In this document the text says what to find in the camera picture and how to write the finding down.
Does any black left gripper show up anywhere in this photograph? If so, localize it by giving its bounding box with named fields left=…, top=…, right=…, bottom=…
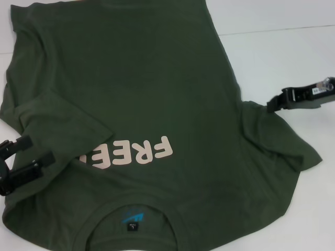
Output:
left=0, top=135, right=55, bottom=197

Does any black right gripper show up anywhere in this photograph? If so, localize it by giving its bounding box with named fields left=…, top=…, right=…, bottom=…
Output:
left=266, top=77, right=335, bottom=113

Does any dark green FREE t-shirt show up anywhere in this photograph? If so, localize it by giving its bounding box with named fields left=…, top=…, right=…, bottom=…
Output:
left=0, top=0, right=324, bottom=251

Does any silver right wrist cable connector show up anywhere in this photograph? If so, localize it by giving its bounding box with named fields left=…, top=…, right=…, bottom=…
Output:
left=315, top=76, right=333, bottom=91

